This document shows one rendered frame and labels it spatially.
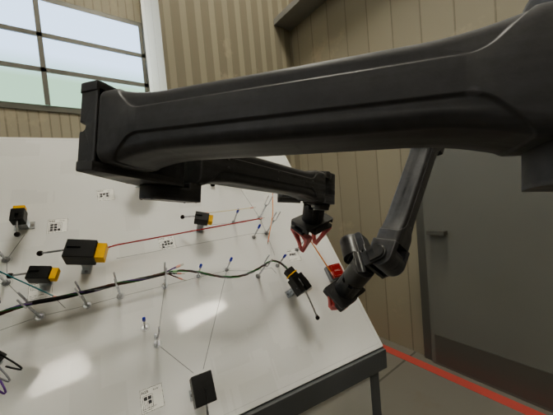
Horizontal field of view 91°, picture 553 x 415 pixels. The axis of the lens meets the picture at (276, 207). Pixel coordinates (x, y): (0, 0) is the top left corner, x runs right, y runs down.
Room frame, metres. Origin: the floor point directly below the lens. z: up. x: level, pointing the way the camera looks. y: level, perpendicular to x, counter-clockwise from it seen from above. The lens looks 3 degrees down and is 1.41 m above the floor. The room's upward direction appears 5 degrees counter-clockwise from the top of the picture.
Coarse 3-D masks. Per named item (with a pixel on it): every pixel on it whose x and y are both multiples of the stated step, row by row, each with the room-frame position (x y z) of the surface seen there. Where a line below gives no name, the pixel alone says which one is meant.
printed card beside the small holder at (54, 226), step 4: (48, 220) 0.81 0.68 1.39; (52, 220) 0.82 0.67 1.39; (56, 220) 0.82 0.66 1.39; (60, 220) 0.82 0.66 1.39; (64, 220) 0.83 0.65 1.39; (48, 224) 0.81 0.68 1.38; (52, 224) 0.81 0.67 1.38; (56, 224) 0.81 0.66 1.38; (60, 224) 0.82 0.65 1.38; (64, 224) 0.82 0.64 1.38; (48, 228) 0.80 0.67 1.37; (52, 228) 0.80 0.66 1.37; (56, 228) 0.81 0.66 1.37; (60, 228) 0.81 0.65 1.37; (64, 228) 0.81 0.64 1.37; (48, 232) 0.79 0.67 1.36; (52, 232) 0.79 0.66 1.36; (56, 232) 0.80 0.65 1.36
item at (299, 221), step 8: (304, 208) 0.70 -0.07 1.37; (312, 208) 0.69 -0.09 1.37; (304, 216) 0.71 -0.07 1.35; (312, 216) 0.69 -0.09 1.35; (320, 216) 0.70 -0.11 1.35; (328, 216) 0.75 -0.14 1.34; (296, 224) 0.71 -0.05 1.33; (304, 224) 0.71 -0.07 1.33; (312, 224) 0.71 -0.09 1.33; (320, 224) 0.71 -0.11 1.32; (304, 232) 0.69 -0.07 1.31
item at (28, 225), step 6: (12, 210) 0.74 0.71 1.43; (18, 210) 0.74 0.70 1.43; (24, 210) 0.75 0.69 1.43; (12, 216) 0.73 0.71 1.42; (18, 216) 0.73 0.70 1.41; (24, 216) 0.74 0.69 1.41; (12, 222) 0.73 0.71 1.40; (18, 222) 0.74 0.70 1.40; (24, 222) 0.75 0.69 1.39; (30, 222) 0.79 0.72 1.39; (18, 228) 0.77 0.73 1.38; (24, 228) 0.77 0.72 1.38; (30, 228) 0.78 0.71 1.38; (18, 234) 0.72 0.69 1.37
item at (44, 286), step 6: (30, 270) 0.66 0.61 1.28; (36, 270) 0.66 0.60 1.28; (42, 270) 0.66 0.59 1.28; (48, 270) 0.67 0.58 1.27; (6, 276) 0.65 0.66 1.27; (12, 276) 0.65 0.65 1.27; (30, 276) 0.65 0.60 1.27; (36, 276) 0.65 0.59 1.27; (42, 276) 0.66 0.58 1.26; (48, 276) 0.66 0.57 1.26; (30, 282) 0.66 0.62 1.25; (36, 282) 0.67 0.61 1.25; (42, 282) 0.67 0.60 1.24; (48, 282) 0.67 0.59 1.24; (42, 288) 0.70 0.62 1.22; (48, 288) 0.70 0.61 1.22
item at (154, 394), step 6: (144, 390) 0.63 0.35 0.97; (150, 390) 0.63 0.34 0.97; (156, 390) 0.64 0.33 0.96; (162, 390) 0.64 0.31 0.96; (144, 396) 0.62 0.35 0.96; (150, 396) 0.63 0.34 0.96; (156, 396) 0.63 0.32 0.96; (162, 396) 0.63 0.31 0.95; (144, 402) 0.62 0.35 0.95; (150, 402) 0.62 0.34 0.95; (156, 402) 0.62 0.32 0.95; (162, 402) 0.63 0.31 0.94; (144, 408) 0.61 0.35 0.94; (150, 408) 0.61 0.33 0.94; (156, 408) 0.62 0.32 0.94
